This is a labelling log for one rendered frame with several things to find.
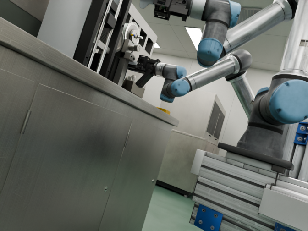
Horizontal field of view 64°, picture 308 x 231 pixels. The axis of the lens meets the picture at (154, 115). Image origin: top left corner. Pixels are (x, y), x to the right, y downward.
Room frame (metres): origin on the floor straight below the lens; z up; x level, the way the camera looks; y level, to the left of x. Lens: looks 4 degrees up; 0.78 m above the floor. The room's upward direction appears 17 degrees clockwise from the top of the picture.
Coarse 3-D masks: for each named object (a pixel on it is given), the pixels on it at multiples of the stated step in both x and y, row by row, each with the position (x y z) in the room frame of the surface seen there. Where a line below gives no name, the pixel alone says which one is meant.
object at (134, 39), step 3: (132, 30) 1.27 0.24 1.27; (135, 30) 1.28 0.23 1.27; (129, 33) 1.27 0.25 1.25; (132, 33) 1.27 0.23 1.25; (135, 33) 1.30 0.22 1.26; (138, 33) 1.32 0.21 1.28; (129, 36) 1.28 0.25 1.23; (132, 36) 1.27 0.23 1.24; (135, 36) 1.30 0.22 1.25; (132, 39) 1.28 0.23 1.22; (135, 39) 1.31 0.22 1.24; (132, 42) 1.29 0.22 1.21; (135, 42) 1.31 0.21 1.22
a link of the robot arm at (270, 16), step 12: (276, 0) 0.85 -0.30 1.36; (288, 0) 0.82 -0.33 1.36; (264, 12) 0.84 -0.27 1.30; (276, 12) 0.83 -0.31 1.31; (288, 12) 0.83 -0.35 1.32; (240, 24) 0.85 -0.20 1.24; (252, 24) 0.84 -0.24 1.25; (264, 24) 0.84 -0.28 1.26; (276, 24) 0.86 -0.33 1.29; (228, 36) 0.85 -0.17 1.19; (240, 36) 0.84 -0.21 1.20; (252, 36) 0.85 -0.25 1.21; (228, 48) 0.86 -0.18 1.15; (204, 60) 0.86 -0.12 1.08; (216, 60) 0.88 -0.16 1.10
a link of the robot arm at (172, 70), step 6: (168, 66) 1.23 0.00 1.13; (174, 66) 1.22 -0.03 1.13; (180, 66) 1.22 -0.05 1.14; (162, 72) 1.24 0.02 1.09; (168, 72) 1.23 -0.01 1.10; (174, 72) 1.21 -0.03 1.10; (180, 72) 1.20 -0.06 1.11; (186, 72) 1.24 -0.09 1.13; (174, 78) 1.22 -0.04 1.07; (180, 78) 1.21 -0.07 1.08
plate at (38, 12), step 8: (16, 0) 1.05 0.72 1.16; (24, 0) 1.08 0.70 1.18; (32, 0) 1.11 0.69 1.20; (40, 0) 1.14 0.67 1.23; (48, 0) 1.18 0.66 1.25; (24, 8) 1.09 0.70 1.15; (32, 8) 1.12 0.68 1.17; (40, 8) 1.15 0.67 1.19; (40, 16) 1.17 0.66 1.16; (136, 56) 2.02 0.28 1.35; (144, 56) 2.14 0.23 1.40; (128, 72) 1.98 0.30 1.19; (136, 72) 2.09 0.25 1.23; (136, 80) 2.13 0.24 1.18
